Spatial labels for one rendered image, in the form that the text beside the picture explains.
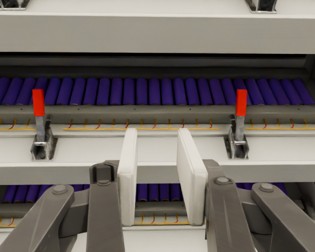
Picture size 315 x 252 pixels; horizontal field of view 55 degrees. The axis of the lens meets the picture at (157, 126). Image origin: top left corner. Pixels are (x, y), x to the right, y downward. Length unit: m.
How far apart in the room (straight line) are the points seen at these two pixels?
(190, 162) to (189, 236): 0.41
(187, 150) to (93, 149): 0.28
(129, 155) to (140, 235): 0.41
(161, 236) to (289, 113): 0.29
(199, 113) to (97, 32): 0.19
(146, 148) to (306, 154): 0.23
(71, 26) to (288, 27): 0.23
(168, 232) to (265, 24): 0.37
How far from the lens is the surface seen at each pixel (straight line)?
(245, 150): 0.43
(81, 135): 0.45
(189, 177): 0.15
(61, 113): 0.46
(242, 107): 0.42
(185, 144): 0.18
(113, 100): 0.47
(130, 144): 0.18
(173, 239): 0.56
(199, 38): 0.35
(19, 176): 0.46
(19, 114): 0.48
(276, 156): 0.46
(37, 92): 0.42
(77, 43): 0.36
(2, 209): 0.61
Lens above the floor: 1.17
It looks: 29 degrees down
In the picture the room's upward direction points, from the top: 1 degrees clockwise
